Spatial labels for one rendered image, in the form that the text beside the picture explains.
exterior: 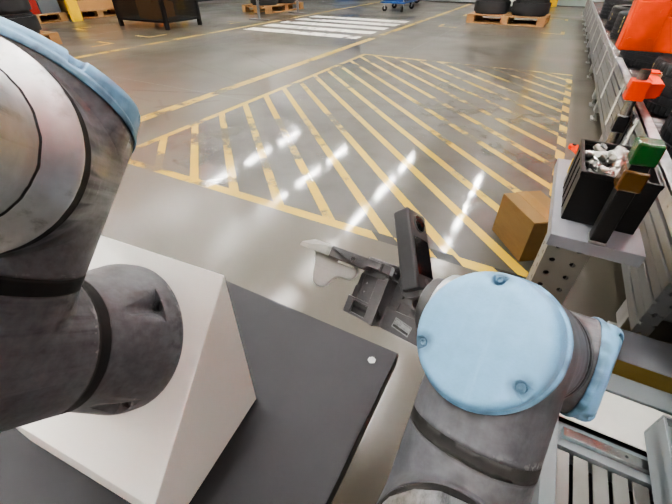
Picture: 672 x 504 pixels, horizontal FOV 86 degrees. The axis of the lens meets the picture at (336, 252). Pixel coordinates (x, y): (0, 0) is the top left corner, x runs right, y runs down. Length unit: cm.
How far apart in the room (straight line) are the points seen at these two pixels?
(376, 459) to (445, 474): 69
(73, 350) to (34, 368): 3
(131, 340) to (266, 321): 38
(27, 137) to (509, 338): 31
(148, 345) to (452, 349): 34
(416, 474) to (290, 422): 41
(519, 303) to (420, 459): 12
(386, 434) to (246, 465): 44
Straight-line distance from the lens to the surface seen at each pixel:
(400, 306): 47
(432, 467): 28
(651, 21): 279
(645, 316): 124
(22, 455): 80
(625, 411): 114
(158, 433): 54
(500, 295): 25
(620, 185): 84
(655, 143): 82
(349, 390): 69
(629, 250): 92
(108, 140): 37
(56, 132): 30
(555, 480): 97
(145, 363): 48
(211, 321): 48
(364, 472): 95
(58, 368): 43
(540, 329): 24
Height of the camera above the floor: 89
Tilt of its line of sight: 39 degrees down
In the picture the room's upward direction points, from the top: straight up
